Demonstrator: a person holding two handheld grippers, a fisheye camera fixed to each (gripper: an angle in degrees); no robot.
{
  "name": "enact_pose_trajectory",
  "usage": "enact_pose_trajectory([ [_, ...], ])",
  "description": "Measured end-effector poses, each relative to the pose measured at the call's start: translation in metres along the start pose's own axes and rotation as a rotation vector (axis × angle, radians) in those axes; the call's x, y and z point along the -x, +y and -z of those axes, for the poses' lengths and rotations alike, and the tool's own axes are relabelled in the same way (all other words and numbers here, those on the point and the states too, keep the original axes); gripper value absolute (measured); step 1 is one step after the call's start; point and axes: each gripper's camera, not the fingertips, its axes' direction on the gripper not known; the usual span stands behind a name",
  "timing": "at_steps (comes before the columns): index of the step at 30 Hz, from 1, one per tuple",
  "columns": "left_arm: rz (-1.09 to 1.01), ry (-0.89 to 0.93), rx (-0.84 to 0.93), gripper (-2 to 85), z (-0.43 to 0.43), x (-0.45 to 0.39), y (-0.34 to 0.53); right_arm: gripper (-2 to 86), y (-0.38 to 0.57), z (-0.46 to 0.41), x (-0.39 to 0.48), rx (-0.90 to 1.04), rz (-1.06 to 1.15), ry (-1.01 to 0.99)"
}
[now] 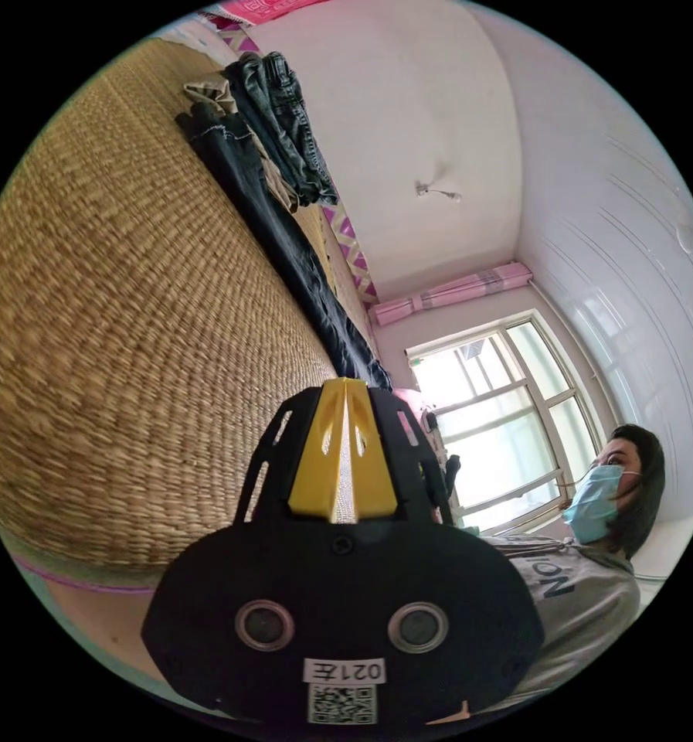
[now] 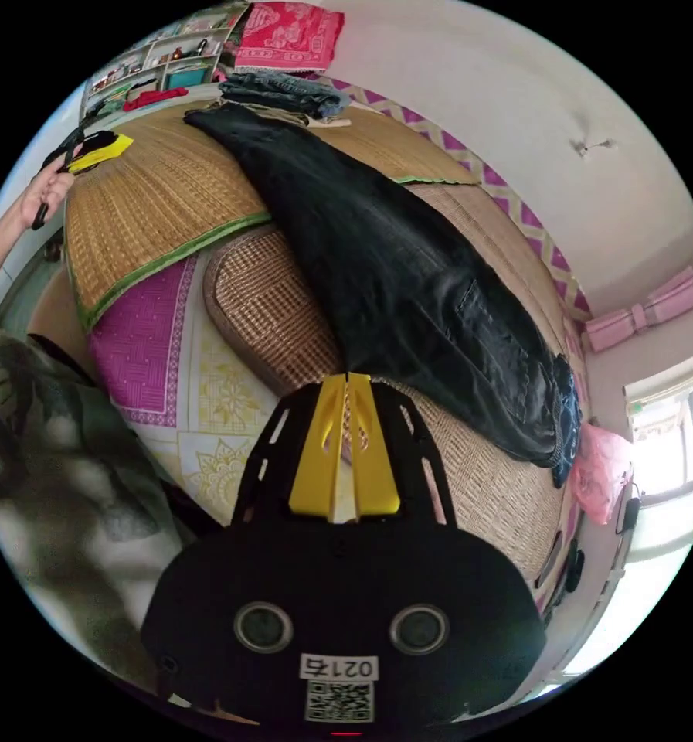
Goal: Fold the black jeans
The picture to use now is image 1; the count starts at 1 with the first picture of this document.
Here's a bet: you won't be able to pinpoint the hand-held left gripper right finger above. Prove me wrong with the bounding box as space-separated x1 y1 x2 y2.
345 377 399 523

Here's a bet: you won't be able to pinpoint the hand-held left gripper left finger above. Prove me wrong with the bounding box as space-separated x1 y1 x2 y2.
287 377 347 521

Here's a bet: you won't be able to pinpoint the black jeans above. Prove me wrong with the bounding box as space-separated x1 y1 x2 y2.
175 107 394 391

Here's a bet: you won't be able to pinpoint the window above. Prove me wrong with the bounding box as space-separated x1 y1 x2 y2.
405 310 608 532

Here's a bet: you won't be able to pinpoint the pink curtain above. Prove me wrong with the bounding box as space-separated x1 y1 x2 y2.
369 261 533 327

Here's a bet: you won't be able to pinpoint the person's body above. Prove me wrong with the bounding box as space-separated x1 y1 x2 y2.
438 423 667 703

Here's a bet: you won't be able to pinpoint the bed with woven mat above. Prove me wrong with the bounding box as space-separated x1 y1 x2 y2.
0 34 383 594

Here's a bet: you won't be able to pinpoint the ceiling light bulb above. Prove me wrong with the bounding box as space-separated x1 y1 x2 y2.
414 178 463 204

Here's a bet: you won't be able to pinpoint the pile of clothes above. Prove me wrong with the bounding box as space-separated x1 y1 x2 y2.
182 50 340 213

